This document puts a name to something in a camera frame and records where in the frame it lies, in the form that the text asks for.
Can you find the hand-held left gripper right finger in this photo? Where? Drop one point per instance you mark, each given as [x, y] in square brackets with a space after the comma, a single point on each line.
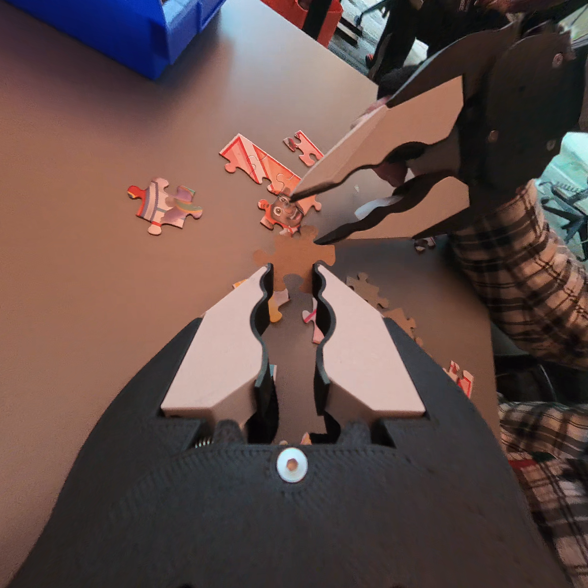
[372, 363]

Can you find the person's right forearm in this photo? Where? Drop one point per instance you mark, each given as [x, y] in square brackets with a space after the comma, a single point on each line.
[528, 285]

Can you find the black office chair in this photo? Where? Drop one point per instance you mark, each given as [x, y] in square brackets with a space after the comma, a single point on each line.
[572, 216]

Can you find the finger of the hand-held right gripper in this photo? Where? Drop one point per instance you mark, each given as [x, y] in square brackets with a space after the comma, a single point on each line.
[436, 206]
[404, 119]

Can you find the person's plaid shirt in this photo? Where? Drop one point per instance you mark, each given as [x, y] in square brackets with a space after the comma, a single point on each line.
[551, 482]

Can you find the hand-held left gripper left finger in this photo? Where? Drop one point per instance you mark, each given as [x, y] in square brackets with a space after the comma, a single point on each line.
[220, 363]

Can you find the jigsaw puzzle pieces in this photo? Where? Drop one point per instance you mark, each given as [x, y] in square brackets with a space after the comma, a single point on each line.
[160, 206]

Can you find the orange dog puzzle piece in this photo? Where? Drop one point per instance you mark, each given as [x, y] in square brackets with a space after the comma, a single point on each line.
[280, 216]

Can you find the blue plastic bin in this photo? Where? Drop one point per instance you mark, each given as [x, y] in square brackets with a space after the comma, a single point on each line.
[128, 32]

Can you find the brown face-down puzzle piece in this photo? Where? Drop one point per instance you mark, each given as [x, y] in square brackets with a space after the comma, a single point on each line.
[298, 252]

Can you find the red plastic bin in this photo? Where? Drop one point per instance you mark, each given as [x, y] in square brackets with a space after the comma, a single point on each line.
[287, 11]

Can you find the grey desk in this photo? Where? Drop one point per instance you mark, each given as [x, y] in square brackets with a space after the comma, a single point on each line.
[92, 183]

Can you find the red striped joined puzzle section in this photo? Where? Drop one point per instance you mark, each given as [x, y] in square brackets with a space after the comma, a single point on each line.
[248, 158]

